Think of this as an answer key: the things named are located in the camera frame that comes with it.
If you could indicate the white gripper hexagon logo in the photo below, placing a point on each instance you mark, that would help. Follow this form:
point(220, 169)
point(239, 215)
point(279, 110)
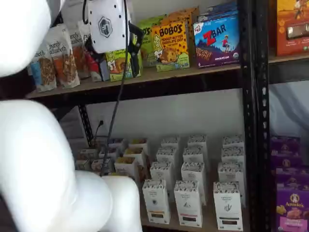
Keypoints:
point(106, 26)

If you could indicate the white box yellow strip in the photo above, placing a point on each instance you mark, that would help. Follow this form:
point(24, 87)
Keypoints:
point(161, 172)
point(170, 141)
point(155, 203)
point(166, 154)

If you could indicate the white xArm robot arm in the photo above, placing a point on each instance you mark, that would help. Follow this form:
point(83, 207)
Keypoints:
point(36, 157)

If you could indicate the green Bobo's apple pie box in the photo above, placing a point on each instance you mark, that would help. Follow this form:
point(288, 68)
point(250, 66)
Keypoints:
point(118, 67)
point(147, 48)

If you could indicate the yellow Bobo's peanut butter box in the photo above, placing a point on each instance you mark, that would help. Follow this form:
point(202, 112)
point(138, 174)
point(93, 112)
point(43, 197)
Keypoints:
point(186, 10)
point(176, 19)
point(170, 46)

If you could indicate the purely elizabeth yellow box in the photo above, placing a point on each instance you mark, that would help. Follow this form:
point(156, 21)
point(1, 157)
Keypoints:
point(125, 169)
point(140, 143)
point(137, 154)

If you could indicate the blue cereal box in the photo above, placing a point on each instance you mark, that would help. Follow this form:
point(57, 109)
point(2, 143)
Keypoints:
point(97, 165)
point(112, 152)

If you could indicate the blue Zbar box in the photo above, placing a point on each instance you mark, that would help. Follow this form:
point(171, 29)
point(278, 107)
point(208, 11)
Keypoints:
point(217, 10)
point(217, 46)

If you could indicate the green oatmeal box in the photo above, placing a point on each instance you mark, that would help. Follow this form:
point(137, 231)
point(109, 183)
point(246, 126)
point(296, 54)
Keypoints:
point(83, 165)
point(88, 153)

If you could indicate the white box pink strip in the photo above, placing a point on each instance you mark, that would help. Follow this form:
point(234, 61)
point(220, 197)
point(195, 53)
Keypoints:
point(196, 140)
point(194, 154)
point(188, 205)
point(193, 174)

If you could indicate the white box dark strip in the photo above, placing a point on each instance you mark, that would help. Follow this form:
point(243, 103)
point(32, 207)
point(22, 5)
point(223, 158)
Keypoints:
point(227, 207)
point(233, 141)
point(229, 172)
point(233, 154)

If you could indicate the orange snack box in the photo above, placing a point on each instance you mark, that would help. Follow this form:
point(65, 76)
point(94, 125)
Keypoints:
point(292, 29)

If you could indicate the purple Annie's box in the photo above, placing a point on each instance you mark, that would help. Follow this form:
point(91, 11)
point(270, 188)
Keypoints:
point(292, 176)
point(285, 145)
point(286, 159)
point(292, 207)

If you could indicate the red label granola bag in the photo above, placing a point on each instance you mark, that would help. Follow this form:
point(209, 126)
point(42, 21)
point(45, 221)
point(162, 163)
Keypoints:
point(93, 66)

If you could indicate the white granola bag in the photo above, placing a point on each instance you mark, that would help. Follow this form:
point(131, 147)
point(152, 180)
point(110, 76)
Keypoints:
point(85, 32)

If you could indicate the orange label granola bag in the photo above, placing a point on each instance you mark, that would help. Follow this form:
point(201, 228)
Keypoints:
point(64, 62)
point(77, 55)

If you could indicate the blue label granola bag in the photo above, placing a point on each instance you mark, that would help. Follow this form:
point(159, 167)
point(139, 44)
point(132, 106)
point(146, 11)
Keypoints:
point(44, 72)

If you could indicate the black metal shelving rack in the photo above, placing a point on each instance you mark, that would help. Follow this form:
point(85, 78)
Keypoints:
point(247, 120)
point(263, 120)

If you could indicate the white fabric backdrop sheet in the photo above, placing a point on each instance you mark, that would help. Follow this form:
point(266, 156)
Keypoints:
point(289, 108)

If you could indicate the white wall power outlet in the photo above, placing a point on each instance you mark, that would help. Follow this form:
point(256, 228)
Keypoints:
point(103, 120)

